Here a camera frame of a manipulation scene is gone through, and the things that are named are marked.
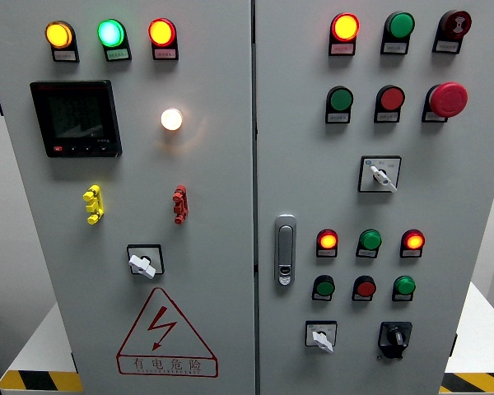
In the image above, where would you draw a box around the black knob turn switch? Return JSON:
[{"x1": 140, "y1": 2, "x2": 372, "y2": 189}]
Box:
[{"x1": 377, "y1": 321, "x2": 413, "y2": 361}]

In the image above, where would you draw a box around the black display meter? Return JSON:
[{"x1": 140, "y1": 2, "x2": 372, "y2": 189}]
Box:
[{"x1": 29, "y1": 79, "x2": 124, "y2": 159}]

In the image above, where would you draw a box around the small turn switch white handle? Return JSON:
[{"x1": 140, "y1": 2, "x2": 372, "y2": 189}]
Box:
[{"x1": 305, "y1": 320, "x2": 338, "y2": 355}]

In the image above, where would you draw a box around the large red push button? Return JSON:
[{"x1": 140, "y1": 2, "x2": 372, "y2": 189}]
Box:
[{"x1": 375, "y1": 85, "x2": 406, "y2": 112}]

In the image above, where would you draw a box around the small green round lamp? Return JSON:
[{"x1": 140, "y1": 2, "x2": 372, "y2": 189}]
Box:
[
  {"x1": 393, "y1": 275, "x2": 417, "y2": 296},
  {"x1": 358, "y1": 228, "x2": 383, "y2": 251}
]

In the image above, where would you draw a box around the small red handle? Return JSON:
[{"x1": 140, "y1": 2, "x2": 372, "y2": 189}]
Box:
[{"x1": 172, "y1": 184, "x2": 190, "y2": 225}]

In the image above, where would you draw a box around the red warning triangle sticker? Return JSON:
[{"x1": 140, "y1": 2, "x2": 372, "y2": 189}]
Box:
[{"x1": 115, "y1": 286, "x2": 220, "y2": 379}]

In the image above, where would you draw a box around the pale grey cabinet door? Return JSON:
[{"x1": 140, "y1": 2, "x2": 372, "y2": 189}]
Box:
[
  {"x1": 0, "y1": 0, "x2": 257, "y2": 395},
  {"x1": 254, "y1": 0, "x2": 494, "y2": 395}
]

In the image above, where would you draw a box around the black yellow striped tape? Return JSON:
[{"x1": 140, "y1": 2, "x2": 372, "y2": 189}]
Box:
[
  {"x1": 0, "y1": 370, "x2": 84, "y2": 394},
  {"x1": 439, "y1": 372, "x2": 494, "y2": 394}
]

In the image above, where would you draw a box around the small green push button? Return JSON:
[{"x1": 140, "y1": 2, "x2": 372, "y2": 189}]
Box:
[{"x1": 313, "y1": 274, "x2": 337, "y2": 297}]

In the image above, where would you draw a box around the turn switch thin white handle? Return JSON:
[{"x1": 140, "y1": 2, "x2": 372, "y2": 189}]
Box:
[{"x1": 357, "y1": 155, "x2": 403, "y2": 194}]

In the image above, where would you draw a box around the small red round lamp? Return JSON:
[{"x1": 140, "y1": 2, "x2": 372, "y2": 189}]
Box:
[
  {"x1": 400, "y1": 228, "x2": 426, "y2": 251},
  {"x1": 316, "y1": 228, "x2": 339, "y2": 250}
]

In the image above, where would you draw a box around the large red stop button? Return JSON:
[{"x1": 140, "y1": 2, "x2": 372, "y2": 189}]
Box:
[{"x1": 425, "y1": 81, "x2": 469, "y2": 119}]

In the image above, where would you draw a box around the white round lamp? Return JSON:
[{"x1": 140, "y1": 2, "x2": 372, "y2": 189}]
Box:
[{"x1": 160, "y1": 107, "x2": 184, "y2": 132}]

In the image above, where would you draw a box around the large green round lamp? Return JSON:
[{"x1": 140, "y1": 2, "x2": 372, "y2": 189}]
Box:
[
  {"x1": 96, "y1": 18, "x2": 128, "y2": 49},
  {"x1": 384, "y1": 11, "x2": 416, "y2": 41}
]

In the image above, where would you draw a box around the small red push button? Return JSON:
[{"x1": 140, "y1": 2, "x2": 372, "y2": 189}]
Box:
[{"x1": 352, "y1": 275, "x2": 378, "y2": 298}]

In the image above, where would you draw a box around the large red round lamp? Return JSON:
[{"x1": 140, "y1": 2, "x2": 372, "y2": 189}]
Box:
[
  {"x1": 147, "y1": 17, "x2": 178, "y2": 48},
  {"x1": 330, "y1": 12, "x2": 361, "y2": 43}
]

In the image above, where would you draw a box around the large yellow round lamp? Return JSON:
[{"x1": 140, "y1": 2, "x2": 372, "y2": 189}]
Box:
[{"x1": 44, "y1": 21, "x2": 75, "y2": 50}]

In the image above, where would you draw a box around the turn switch broad white handle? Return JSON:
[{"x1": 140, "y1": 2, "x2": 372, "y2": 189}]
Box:
[{"x1": 126, "y1": 244, "x2": 165, "y2": 281}]

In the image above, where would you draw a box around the large green push button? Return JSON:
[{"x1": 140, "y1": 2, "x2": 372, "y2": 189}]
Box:
[{"x1": 327, "y1": 86, "x2": 355, "y2": 113}]

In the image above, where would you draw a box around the silver door lock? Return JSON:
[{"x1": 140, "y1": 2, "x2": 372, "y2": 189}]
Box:
[{"x1": 273, "y1": 214, "x2": 297, "y2": 288}]

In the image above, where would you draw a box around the dark red round buzzer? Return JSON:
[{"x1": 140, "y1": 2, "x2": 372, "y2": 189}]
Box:
[{"x1": 439, "y1": 9, "x2": 473, "y2": 40}]

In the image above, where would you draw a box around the small yellow handle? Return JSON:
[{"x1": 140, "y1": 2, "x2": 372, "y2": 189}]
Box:
[{"x1": 82, "y1": 184, "x2": 105, "y2": 225}]

